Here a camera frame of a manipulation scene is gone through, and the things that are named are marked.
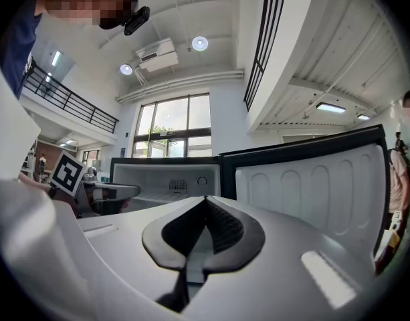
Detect person's navy shirt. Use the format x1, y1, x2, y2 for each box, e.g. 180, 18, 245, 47
0, 3, 45, 100

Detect black mini fridge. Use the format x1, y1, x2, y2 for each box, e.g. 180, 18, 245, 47
109, 124, 392, 267

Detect person's left forearm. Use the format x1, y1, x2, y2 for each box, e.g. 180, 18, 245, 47
49, 185, 79, 217

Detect black grid railing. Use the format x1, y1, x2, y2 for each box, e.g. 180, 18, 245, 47
243, 0, 289, 112

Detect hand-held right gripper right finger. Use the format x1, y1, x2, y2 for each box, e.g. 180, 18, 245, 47
182, 195, 393, 321

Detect large glass window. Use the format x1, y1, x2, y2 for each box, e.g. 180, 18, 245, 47
130, 92, 213, 158

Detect yellow cloth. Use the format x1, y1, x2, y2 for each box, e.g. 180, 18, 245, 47
388, 227, 401, 250

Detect black balcony railing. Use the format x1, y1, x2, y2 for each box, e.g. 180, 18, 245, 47
22, 58, 120, 134

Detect person's head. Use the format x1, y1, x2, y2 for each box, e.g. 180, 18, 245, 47
37, 0, 140, 30

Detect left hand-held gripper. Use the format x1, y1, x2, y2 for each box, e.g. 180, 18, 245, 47
49, 150, 141, 218

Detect black head-mounted camera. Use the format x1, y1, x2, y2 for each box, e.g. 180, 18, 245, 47
123, 6, 151, 36

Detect white ceiling air conditioner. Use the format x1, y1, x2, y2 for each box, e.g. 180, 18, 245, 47
134, 37, 179, 73

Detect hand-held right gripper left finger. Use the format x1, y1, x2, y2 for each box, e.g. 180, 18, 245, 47
77, 195, 208, 314

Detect wooden table with white top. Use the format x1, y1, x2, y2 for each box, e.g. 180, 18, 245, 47
373, 242, 398, 276

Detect white ceiling pipes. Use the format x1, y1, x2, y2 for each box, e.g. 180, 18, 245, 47
116, 69, 245, 104

